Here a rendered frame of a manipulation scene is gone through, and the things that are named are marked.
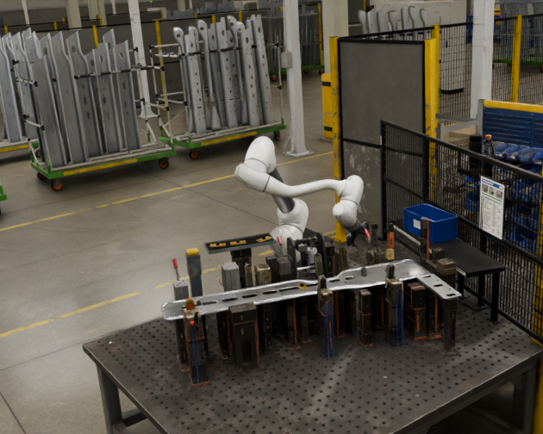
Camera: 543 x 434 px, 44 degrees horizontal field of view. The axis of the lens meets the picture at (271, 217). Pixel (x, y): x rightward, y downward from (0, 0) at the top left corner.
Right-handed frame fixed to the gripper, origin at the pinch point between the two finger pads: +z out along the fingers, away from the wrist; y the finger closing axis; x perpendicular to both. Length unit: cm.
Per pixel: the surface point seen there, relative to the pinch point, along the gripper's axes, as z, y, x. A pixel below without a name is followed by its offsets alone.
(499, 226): -18, 60, -53
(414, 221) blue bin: 3.1, 28.7, -8.0
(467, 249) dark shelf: 1, 42, -43
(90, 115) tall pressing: 234, -227, 599
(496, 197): -27, 67, -44
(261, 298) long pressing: -68, -55, -34
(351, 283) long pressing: -42, -17, -43
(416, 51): 76, 118, 163
